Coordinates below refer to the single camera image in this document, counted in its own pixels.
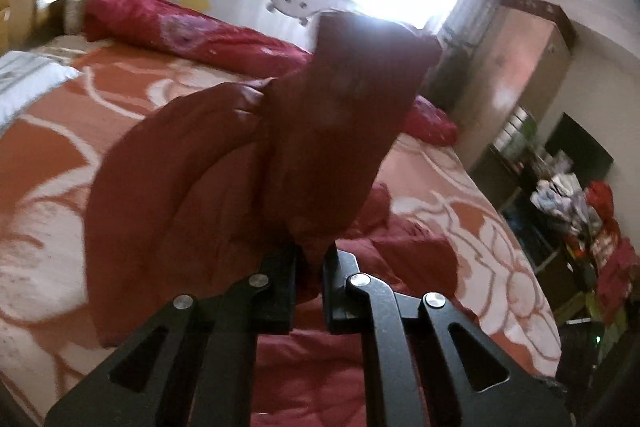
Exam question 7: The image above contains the pile of clothes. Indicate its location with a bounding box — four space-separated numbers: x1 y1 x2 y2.
530 172 640 323

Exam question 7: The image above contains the red floral quilt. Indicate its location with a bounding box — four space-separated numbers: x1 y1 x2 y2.
82 0 458 145

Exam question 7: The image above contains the wooden wardrobe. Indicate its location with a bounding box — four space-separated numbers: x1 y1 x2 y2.
450 0 576 168

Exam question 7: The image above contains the bed with orange floral sheet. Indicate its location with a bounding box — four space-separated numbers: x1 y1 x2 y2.
0 32 561 427

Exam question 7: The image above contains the grey curtain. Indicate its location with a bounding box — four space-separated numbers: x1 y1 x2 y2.
432 0 501 52

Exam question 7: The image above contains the red quilted jacket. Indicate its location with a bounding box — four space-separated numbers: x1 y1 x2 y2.
82 9 463 427

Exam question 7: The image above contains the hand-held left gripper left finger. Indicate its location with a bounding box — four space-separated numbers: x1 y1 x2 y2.
44 243 301 427

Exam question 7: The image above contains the small white pillow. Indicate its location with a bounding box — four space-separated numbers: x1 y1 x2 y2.
64 0 96 32

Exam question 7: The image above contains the black television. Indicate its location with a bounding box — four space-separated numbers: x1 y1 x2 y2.
545 112 615 188

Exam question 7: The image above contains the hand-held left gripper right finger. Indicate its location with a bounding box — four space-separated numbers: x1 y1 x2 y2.
322 244 573 427

